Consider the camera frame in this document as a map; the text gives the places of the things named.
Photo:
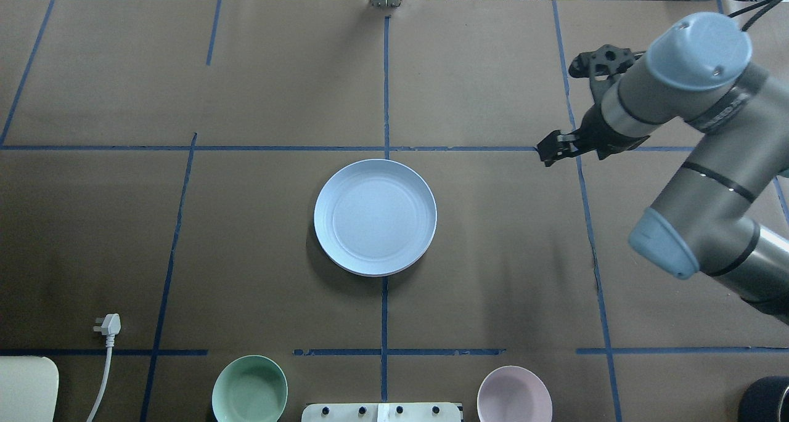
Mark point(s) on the pink plate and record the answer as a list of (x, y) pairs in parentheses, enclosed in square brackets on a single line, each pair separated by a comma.
[(405, 270)]

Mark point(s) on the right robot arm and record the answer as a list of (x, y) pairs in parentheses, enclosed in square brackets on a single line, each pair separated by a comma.
[(701, 71)]

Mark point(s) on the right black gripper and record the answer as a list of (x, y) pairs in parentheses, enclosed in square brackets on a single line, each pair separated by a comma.
[(596, 133)]

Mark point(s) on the pink bowl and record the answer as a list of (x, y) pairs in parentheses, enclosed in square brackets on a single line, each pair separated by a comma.
[(513, 393)]

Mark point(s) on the blue plate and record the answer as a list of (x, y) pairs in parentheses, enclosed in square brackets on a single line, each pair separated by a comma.
[(375, 216)]

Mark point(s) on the cream toaster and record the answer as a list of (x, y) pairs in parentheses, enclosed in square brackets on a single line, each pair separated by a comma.
[(29, 387)]

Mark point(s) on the dark blue saucepan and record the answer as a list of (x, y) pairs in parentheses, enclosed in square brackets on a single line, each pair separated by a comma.
[(765, 400)]

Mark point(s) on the green bowl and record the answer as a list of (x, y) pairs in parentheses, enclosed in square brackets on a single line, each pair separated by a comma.
[(251, 388)]

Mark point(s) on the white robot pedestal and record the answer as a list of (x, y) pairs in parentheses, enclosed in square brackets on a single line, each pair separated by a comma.
[(384, 411)]

